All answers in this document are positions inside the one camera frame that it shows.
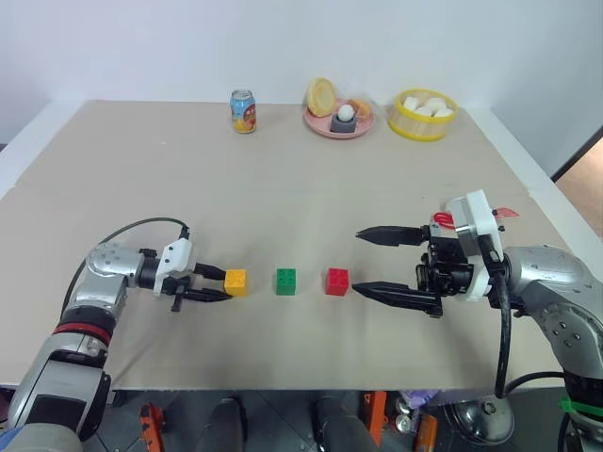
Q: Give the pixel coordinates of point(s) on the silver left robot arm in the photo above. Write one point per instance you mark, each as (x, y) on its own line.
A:
(70, 348)

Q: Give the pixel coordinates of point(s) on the white egg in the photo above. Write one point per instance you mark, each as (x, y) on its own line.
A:
(347, 113)

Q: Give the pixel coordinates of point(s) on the red toy brick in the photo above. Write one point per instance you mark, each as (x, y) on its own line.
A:
(337, 281)

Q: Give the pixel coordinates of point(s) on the white steamed bun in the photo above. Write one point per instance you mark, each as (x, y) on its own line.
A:
(435, 101)
(412, 103)
(426, 111)
(444, 113)

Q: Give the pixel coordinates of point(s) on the dark rounded shape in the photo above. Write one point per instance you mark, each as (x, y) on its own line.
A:
(225, 424)
(340, 424)

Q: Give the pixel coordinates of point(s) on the brown door panel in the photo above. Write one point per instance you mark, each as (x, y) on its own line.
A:
(586, 174)

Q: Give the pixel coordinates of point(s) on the round tan flat bread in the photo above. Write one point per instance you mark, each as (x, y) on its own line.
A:
(321, 96)

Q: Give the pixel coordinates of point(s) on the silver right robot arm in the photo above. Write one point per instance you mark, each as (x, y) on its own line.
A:
(546, 278)

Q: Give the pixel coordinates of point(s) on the grey egg cup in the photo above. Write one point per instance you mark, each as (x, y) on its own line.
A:
(343, 126)

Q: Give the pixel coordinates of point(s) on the pink plate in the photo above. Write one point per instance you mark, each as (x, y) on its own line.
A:
(318, 127)

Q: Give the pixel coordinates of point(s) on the orange bread roll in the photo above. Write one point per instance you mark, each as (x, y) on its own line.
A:
(362, 108)

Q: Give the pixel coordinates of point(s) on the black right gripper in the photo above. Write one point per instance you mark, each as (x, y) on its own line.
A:
(445, 270)

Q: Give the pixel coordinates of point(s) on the small orange clamp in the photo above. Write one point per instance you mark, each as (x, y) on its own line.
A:
(151, 421)

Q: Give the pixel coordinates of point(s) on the beige table cover sheet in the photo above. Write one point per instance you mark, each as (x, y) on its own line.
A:
(282, 198)

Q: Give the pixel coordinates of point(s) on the purple crumpled bag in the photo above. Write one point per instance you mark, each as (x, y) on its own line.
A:
(419, 398)

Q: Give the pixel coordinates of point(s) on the green toy brick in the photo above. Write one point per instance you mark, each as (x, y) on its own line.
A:
(286, 281)

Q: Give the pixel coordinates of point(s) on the orange upright post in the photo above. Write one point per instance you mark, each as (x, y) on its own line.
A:
(375, 414)

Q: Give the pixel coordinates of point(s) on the colourful drink can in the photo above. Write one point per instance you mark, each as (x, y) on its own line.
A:
(244, 113)

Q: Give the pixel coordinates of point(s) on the chrome dome base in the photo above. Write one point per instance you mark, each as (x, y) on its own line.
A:
(483, 416)

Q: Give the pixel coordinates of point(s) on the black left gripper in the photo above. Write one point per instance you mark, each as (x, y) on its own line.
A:
(178, 296)

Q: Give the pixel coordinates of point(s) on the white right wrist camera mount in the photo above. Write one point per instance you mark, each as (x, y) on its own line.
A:
(480, 212)

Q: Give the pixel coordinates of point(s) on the orange flat tool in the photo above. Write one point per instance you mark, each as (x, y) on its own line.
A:
(427, 433)

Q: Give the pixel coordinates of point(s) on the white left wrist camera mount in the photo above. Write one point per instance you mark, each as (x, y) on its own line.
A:
(175, 260)

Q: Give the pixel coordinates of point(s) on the small silver round can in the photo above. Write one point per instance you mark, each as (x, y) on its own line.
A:
(404, 421)

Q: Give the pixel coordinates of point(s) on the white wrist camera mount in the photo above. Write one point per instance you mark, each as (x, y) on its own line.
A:
(175, 260)
(480, 212)

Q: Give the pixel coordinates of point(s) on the yellow toy brick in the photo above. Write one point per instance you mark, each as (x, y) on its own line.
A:
(236, 282)

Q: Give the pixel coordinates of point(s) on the yellow round steamer basket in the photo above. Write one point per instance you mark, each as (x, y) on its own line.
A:
(421, 128)

